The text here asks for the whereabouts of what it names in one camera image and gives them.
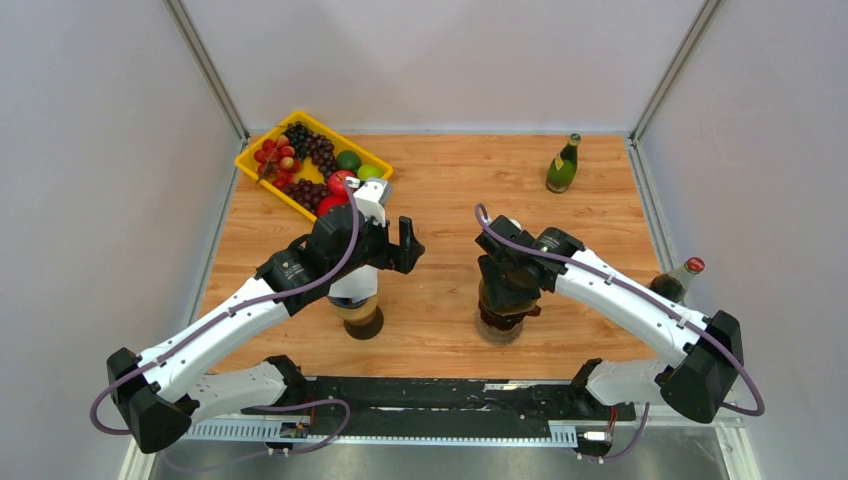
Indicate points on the red tomato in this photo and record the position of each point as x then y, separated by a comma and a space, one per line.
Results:
330, 202

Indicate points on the blue ribbed glass dripper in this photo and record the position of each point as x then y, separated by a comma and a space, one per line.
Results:
349, 303

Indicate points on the green pear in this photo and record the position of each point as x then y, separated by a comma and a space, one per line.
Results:
368, 171

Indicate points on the red apple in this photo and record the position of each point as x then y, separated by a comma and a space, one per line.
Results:
342, 180

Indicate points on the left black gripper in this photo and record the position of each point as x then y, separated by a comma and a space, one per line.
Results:
401, 258

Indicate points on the cola bottle red cap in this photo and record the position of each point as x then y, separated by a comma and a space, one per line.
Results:
673, 285

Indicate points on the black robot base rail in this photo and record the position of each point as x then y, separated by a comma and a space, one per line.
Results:
452, 409

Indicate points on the small dark grape bunch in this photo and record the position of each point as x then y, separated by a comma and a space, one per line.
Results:
307, 194

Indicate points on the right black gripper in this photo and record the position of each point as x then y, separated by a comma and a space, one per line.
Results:
496, 293

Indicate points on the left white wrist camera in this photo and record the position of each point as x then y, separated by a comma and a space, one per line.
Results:
371, 197

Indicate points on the green lime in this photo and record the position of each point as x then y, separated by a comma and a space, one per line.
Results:
348, 160

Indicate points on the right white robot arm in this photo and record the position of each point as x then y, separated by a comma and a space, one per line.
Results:
698, 369

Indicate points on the dark purple grape bunch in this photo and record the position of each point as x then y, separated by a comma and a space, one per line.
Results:
312, 146

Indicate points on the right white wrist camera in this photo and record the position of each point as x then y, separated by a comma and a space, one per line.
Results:
516, 224

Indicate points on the green glass bottle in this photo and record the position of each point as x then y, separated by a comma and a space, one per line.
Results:
563, 167

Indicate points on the clear ribbed glass pitcher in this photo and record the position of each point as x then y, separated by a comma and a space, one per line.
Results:
496, 336

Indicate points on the amber glass dripper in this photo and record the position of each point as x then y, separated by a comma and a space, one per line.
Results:
508, 321

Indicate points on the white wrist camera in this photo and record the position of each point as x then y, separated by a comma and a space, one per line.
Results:
516, 224
371, 197

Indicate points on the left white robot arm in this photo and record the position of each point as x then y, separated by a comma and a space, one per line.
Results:
156, 391

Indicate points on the wooden ring dripper holder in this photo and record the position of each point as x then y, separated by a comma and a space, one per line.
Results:
356, 314

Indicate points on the yellow plastic fruit tray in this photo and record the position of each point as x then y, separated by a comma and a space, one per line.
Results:
245, 161

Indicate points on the white paper coffee filter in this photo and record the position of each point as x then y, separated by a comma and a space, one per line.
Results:
358, 284

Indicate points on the brown coffee server pot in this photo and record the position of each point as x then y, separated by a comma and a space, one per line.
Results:
366, 328

